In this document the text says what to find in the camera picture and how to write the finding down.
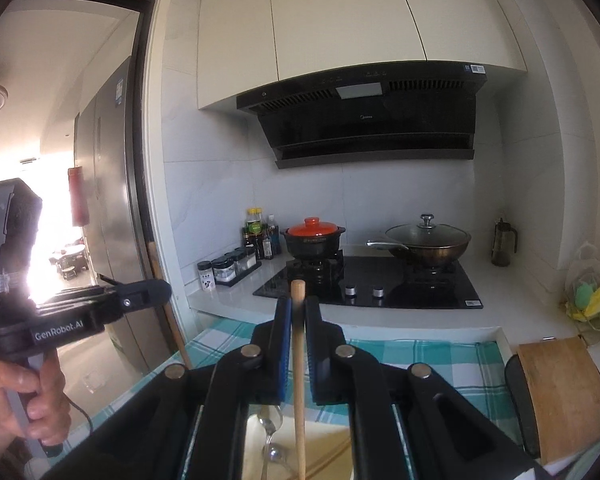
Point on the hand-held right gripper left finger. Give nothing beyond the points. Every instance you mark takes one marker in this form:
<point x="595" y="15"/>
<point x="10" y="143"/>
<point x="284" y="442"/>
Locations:
<point x="282" y="350"/>

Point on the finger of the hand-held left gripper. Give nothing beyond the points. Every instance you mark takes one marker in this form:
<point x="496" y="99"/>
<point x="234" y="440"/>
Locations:
<point x="145" y="294"/>

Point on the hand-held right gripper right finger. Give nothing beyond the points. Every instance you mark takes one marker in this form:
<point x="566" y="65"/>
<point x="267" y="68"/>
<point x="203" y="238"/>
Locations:
<point x="315" y="350"/>

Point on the wooden chopstick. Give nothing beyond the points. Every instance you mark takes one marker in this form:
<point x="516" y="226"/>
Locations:
<point x="298" y="410"/>

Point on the long metal spoon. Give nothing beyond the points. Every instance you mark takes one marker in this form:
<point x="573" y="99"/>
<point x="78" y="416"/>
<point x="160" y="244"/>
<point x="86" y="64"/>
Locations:
<point x="271" y="422"/>

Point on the cream ribbed utensil holder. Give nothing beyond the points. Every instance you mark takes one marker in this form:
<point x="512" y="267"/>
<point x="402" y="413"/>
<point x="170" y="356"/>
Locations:
<point x="325" y="452"/>

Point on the person's left hand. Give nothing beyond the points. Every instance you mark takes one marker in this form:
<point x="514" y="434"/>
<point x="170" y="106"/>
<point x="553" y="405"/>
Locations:
<point x="50" y="400"/>

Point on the white-labelled spice jar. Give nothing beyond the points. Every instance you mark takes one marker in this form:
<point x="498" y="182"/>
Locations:
<point x="206" y="277"/>

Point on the rack of spice jars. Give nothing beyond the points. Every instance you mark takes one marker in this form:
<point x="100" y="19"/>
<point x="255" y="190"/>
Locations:
<point x="235" y="265"/>

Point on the black clay pot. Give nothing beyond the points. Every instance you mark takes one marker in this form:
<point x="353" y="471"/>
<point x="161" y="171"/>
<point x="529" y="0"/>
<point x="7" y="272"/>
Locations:
<point x="312" y="247"/>

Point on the black gas stove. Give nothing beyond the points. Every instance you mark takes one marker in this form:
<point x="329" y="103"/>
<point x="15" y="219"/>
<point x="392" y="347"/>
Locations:
<point x="405" y="285"/>

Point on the stainless steel refrigerator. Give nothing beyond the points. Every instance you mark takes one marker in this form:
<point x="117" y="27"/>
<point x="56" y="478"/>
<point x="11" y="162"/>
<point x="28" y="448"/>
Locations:
<point x="110" y="185"/>

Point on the teal checkered tablecloth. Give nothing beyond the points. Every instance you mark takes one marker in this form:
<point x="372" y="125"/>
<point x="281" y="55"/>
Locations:
<point x="430" y="355"/>

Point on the dark sauce bottle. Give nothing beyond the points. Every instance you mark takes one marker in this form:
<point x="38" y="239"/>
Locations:
<point x="272" y="235"/>

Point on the orange pot lid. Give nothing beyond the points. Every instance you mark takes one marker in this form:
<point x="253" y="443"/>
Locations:
<point x="312" y="227"/>

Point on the yellow-capped oil bottle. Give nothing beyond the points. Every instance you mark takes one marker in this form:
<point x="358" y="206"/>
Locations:
<point x="253" y="230"/>

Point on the dark wok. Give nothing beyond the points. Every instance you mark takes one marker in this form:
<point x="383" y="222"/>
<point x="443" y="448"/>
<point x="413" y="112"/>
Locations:
<point x="430" y="255"/>

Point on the glass wok lid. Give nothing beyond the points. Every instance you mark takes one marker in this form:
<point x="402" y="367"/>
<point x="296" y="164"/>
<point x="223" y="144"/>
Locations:
<point x="425" y="235"/>

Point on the dark glass pitcher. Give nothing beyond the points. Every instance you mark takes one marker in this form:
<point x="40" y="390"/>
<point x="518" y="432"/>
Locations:
<point x="502" y="245"/>

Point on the black range hood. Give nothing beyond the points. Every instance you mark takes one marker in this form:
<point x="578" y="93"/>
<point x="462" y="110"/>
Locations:
<point x="365" y="120"/>

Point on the wooden cutting board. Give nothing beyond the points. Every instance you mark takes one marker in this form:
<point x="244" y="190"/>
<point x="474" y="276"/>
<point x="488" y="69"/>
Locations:
<point x="565" y="400"/>

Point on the yellow-green plastic bags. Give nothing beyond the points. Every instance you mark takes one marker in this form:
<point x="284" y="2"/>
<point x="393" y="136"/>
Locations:
<point x="592" y="295"/>

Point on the white upper cabinets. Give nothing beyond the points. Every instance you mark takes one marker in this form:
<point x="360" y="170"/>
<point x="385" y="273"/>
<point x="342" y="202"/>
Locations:
<point x="360" y="20"/>

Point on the red wall hanging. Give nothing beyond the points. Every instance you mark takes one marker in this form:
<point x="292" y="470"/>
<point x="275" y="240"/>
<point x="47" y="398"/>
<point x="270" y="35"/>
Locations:
<point x="79" y="195"/>

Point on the dark door frame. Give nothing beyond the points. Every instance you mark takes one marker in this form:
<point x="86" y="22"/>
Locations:
<point x="141" y="110"/>

